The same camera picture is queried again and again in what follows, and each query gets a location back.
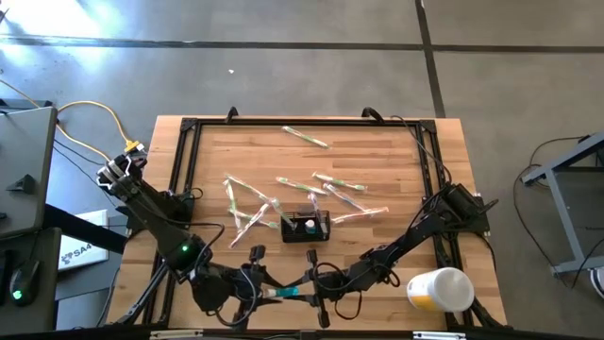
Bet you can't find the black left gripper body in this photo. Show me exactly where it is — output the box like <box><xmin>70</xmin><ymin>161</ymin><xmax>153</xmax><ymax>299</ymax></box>
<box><xmin>191</xmin><ymin>263</ymin><xmax>259</xmax><ymax>314</ymax></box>

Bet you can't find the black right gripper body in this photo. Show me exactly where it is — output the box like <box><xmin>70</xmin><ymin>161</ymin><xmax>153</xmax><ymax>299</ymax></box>
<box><xmin>325</xmin><ymin>262</ymin><xmax>386</xmax><ymax>301</ymax></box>

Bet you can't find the green toothbrush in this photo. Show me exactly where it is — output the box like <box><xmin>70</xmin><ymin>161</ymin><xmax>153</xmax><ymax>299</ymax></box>
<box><xmin>228</xmin><ymin>202</ymin><xmax>273</xmax><ymax>250</ymax></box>
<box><xmin>225</xmin><ymin>178</ymin><xmax>239</xmax><ymax>217</ymax></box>
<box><xmin>229</xmin><ymin>210</ymin><xmax>282</xmax><ymax>230</ymax></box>
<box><xmin>310</xmin><ymin>171</ymin><xmax>368</xmax><ymax>193</ymax></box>
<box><xmin>275</xmin><ymin>176</ymin><xmax>330</xmax><ymax>196</ymax></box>
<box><xmin>269</xmin><ymin>197</ymin><xmax>298</xmax><ymax>231</ymax></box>
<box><xmin>281</xmin><ymin>125</ymin><xmax>332</xmax><ymax>150</ymax></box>
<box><xmin>223</xmin><ymin>173</ymin><xmax>277</xmax><ymax>205</ymax></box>

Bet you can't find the white blue toothbrush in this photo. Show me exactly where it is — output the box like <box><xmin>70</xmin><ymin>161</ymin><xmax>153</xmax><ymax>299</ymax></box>
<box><xmin>330</xmin><ymin>206</ymin><xmax>391</xmax><ymax>225</ymax></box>

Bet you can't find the white yellow wipes canister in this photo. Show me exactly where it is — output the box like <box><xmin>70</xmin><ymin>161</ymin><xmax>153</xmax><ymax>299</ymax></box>
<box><xmin>406</xmin><ymin>266</ymin><xmax>476</xmax><ymax>313</ymax></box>

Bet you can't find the white printed sign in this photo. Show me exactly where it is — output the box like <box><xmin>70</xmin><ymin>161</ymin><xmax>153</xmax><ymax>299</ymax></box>
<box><xmin>57</xmin><ymin>209</ymin><xmax>110</xmax><ymax>273</ymax></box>

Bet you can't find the black bar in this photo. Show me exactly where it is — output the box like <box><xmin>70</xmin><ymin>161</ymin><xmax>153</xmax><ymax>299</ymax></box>
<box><xmin>43</xmin><ymin>202</ymin><xmax>128</xmax><ymax>256</ymax></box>

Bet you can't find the black desk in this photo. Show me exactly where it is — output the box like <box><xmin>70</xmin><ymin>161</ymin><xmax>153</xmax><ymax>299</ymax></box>
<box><xmin>0</xmin><ymin>226</ymin><xmax>63</xmax><ymax>335</ymax></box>

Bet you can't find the black computer mouse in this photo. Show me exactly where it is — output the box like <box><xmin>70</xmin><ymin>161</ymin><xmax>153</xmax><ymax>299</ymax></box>
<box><xmin>8</xmin><ymin>258</ymin><xmax>42</xmax><ymax>308</ymax></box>

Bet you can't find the grey desk top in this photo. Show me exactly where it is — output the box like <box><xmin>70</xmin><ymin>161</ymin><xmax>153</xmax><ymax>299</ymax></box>
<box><xmin>0</xmin><ymin>106</ymin><xmax>59</xmax><ymax>240</ymax></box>

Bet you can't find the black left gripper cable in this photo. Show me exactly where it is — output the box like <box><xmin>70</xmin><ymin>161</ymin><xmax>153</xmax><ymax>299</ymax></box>
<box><xmin>188</xmin><ymin>220</ymin><xmax>260</xmax><ymax>328</ymax></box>

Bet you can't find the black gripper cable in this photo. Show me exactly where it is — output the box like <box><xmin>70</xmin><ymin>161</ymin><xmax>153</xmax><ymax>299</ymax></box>
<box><xmin>188</xmin><ymin>220</ymin><xmax>260</xmax><ymax>328</ymax></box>
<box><xmin>310</xmin><ymin>261</ymin><xmax>402</xmax><ymax>322</ymax></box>

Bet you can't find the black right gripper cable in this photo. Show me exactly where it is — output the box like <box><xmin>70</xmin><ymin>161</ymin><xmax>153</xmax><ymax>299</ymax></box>
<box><xmin>310</xmin><ymin>261</ymin><xmax>402</xmax><ymax>322</ymax></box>

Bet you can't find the black wire caddy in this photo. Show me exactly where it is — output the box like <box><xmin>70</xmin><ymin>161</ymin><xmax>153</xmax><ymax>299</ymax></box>
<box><xmin>280</xmin><ymin>211</ymin><xmax>331</xmax><ymax>244</ymax></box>

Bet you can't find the silver metal bracket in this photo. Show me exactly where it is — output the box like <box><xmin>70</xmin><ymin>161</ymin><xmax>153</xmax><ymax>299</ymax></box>
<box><xmin>149</xmin><ymin>329</ymin><xmax>204</xmax><ymax>340</ymax></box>
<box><xmin>412</xmin><ymin>331</ymin><xmax>466</xmax><ymax>340</ymax></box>

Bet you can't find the black aluminium table frame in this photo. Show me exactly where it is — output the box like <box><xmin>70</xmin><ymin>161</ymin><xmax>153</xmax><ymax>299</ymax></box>
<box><xmin>108</xmin><ymin>116</ymin><xmax>509</xmax><ymax>332</ymax></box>

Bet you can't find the yellow cable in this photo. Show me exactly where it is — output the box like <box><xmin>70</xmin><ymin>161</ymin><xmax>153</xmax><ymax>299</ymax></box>
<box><xmin>55</xmin><ymin>99</ymin><xmax>145</xmax><ymax>155</ymax></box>

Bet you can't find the grey metal table frame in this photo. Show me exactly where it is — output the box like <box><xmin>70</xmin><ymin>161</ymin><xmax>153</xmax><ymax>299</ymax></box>
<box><xmin>521</xmin><ymin>131</ymin><xmax>604</xmax><ymax>278</ymax></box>

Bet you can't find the black bracket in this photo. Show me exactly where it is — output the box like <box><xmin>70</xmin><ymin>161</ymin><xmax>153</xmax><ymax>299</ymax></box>
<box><xmin>5</xmin><ymin>173</ymin><xmax>37</xmax><ymax>195</ymax></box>

